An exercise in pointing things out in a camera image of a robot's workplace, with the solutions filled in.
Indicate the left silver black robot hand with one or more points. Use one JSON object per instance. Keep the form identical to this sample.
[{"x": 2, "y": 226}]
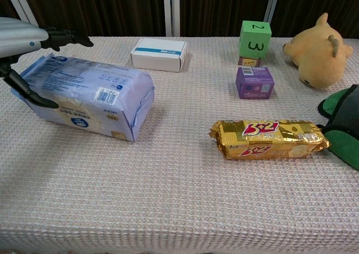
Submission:
[{"x": 16, "y": 36}]

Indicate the blue tissue pack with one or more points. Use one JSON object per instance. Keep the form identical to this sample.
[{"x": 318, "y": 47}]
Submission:
[{"x": 84, "y": 94}]

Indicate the dark brown curtain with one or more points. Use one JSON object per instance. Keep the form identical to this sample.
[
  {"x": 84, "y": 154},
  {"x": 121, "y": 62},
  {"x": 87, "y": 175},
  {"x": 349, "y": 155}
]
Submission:
[{"x": 95, "y": 10}]

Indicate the white cardboard box blue stripe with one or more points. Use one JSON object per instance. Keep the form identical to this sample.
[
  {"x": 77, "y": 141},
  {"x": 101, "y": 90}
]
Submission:
[{"x": 158, "y": 54}]

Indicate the beige waffle tablecloth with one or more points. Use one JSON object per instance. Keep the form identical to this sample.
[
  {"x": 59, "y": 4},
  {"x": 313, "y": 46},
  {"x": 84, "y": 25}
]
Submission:
[{"x": 174, "y": 186}]

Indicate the small brown box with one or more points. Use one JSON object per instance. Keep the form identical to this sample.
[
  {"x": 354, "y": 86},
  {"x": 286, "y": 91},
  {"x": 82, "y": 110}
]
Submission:
[{"x": 249, "y": 61}]

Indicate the green numbered foam cube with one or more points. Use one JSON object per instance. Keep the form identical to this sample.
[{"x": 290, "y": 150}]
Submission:
[{"x": 254, "y": 39}]

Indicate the purple small carton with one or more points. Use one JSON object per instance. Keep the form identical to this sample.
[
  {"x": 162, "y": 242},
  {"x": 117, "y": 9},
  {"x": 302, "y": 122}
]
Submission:
[{"x": 254, "y": 83}]

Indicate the gold biscuit pack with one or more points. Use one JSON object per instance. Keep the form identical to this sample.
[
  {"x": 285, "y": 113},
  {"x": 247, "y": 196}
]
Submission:
[{"x": 269, "y": 139}]

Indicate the yellow plush toy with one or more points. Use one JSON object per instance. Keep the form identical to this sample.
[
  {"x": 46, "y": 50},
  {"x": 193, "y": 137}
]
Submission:
[{"x": 318, "y": 55}]

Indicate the green and grey cloth item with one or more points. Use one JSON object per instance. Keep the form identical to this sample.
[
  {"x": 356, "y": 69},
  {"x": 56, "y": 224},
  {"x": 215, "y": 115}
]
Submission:
[{"x": 343, "y": 122}]

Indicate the white slanted frame bar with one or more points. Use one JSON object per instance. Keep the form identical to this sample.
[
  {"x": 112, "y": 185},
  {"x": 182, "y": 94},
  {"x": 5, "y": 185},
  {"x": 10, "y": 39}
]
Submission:
[
  {"x": 272, "y": 3},
  {"x": 21, "y": 3}
]

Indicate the white vertical frame post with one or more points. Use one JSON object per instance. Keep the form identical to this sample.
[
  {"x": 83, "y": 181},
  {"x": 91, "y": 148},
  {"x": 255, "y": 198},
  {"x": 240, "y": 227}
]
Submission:
[{"x": 171, "y": 10}]

